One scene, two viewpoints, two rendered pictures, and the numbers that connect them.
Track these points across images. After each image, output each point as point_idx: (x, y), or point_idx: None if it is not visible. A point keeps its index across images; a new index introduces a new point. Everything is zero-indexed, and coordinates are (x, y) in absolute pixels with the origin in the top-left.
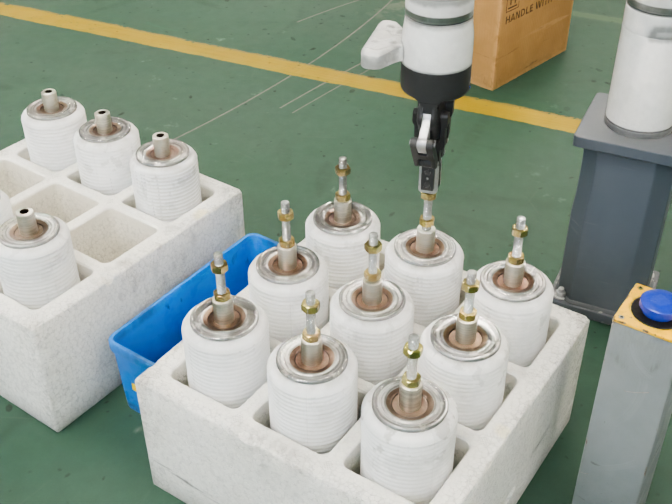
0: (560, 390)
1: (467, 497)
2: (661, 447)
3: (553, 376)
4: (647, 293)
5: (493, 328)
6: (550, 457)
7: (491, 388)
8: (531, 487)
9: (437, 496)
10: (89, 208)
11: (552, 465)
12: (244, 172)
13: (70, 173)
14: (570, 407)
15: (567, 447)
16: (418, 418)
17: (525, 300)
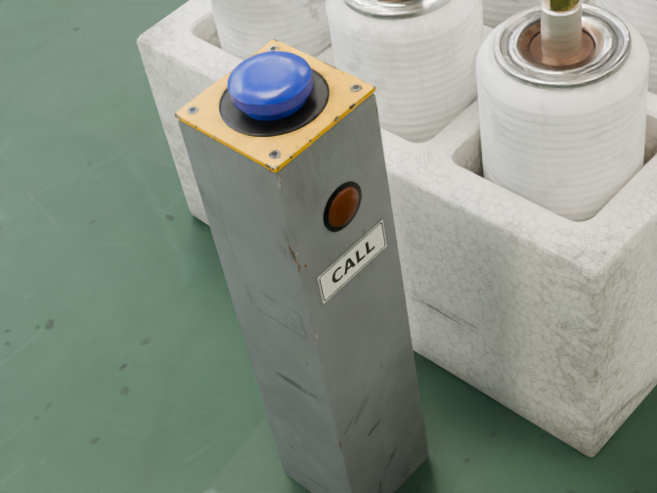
0: (493, 293)
1: (194, 72)
2: (329, 426)
3: (436, 204)
4: (293, 59)
5: (414, 8)
6: (495, 408)
7: (339, 57)
8: (428, 367)
9: (199, 40)
10: None
11: (474, 407)
12: None
13: None
14: (576, 422)
15: (517, 440)
16: None
17: (494, 54)
